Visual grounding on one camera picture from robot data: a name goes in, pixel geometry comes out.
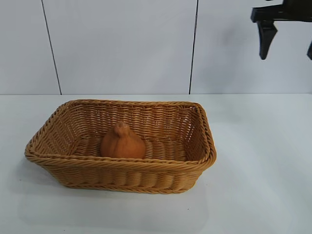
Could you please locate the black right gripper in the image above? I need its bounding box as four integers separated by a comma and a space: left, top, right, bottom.
251, 0, 312, 60

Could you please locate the bumpy orange fruit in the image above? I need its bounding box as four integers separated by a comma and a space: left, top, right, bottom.
100, 121, 146, 160

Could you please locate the woven wicker basket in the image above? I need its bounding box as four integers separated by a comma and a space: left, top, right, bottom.
24, 98, 217, 195

